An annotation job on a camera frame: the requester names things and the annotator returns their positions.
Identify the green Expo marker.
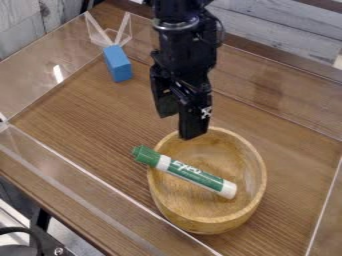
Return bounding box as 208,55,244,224
133,145,238,199

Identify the black cable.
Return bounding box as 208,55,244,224
0,226,45,251

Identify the black metal table bracket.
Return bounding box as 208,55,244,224
31,226,77,256

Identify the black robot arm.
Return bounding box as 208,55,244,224
150,0,221,140

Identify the clear acrylic tray wall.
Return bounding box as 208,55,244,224
0,7,342,256

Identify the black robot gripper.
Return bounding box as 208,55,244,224
149,16,225,141

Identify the brown wooden bowl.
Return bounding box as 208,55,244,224
148,127,268,235

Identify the blue rectangular block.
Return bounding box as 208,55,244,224
104,45,133,82

